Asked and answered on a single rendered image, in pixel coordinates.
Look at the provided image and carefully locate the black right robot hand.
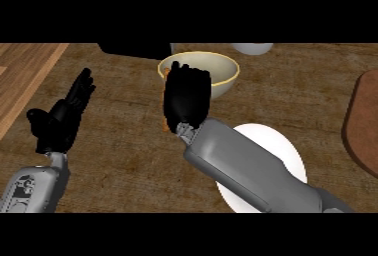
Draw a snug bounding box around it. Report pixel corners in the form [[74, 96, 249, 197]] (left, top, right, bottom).
[[163, 61, 213, 134]]

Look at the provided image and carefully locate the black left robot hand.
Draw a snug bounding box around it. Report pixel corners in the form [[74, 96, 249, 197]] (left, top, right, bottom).
[[26, 67, 98, 155]]

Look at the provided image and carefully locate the cream bowl with yellow rim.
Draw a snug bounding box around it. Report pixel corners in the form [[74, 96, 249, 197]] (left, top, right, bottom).
[[157, 50, 241, 100]]

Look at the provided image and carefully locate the white plate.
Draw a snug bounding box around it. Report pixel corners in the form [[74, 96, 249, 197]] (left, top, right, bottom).
[[216, 123, 309, 214]]

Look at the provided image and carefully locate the pale wooden board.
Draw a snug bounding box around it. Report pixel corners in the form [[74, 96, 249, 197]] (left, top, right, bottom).
[[0, 43, 71, 141]]

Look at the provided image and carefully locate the black appliance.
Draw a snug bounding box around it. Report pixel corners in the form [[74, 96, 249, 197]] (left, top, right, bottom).
[[96, 43, 173, 61]]

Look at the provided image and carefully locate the white round container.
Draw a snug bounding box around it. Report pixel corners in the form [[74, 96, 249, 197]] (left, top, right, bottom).
[[229, 43, 275, 56]]

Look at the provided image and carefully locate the brown wooden cutting board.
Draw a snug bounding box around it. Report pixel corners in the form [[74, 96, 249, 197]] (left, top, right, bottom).
[[342, 69, 378, 179]]

